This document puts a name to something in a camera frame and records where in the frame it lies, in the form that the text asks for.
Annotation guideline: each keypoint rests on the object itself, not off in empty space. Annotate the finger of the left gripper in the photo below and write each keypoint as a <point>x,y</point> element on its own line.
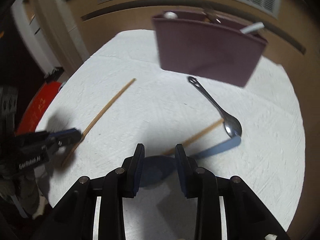
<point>65,136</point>

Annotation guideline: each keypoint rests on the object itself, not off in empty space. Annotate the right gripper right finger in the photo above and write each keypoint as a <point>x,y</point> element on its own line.
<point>186,167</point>

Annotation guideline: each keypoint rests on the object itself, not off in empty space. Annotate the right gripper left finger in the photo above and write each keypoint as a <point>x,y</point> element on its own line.
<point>133,172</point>

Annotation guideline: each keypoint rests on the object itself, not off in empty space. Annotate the metal spoon smiley handle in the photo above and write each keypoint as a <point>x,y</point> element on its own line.
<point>231,124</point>

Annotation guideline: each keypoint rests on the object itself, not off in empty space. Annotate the white ball-end stirrer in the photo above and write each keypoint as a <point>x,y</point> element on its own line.
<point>170,15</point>

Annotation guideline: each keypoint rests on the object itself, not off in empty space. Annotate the white plastic spoon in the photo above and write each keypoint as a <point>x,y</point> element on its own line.
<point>252,28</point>

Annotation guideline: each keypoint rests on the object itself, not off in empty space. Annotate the red floor mat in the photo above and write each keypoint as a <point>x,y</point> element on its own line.
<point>37,107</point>

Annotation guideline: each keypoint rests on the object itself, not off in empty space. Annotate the white textured table cloth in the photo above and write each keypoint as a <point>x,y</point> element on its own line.
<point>161,109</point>

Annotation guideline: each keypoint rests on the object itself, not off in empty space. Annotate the purple utensil holder box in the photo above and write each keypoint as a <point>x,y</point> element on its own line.
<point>219,51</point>

